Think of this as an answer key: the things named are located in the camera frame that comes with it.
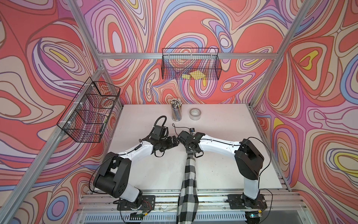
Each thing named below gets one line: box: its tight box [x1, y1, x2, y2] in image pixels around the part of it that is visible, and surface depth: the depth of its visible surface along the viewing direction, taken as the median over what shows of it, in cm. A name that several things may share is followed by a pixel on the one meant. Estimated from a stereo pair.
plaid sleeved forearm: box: [176, 152, 200, 224], surface depth 73 cm
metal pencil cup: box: [170, 98, 183, 122], surface depth 101 cm
